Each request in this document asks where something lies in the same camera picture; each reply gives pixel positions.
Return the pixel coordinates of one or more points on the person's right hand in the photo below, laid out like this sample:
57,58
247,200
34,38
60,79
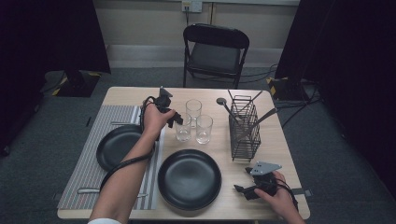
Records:
280,199

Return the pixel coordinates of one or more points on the metal fork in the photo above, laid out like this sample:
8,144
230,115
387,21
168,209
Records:
124,123

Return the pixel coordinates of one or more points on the white wall socket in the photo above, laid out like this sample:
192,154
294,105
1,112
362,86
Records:
196,6

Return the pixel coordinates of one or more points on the person's left hand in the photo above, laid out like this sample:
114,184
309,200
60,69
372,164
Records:
155,121

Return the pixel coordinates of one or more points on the grey striped placemat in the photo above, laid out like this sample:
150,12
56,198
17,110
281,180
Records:
93,174

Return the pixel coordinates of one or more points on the grey tape strip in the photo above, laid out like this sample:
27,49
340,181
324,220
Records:
57,197
306,193

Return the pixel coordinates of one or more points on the black stand base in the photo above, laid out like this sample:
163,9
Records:
77,85
286,88

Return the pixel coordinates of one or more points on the white sleeve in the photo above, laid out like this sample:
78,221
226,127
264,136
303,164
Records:
102,221

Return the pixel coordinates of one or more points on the clear drinking glass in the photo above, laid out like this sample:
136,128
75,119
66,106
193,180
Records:
193,107
183,130
204,130

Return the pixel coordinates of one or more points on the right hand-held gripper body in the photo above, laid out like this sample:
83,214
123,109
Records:
264,168

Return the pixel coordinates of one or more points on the black folding chair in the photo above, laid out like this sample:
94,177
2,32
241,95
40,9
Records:
214,57

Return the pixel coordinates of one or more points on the dark curtain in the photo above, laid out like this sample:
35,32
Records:
358,62
46,37

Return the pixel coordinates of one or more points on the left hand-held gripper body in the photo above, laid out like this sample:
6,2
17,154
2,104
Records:
163,102

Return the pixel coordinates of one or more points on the metal table knife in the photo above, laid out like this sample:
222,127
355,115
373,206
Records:
88,190

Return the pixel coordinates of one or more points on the metal spoon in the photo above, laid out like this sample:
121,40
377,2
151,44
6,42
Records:
221,100

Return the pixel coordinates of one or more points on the black round plate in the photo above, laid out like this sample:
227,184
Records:
115,146
190,180

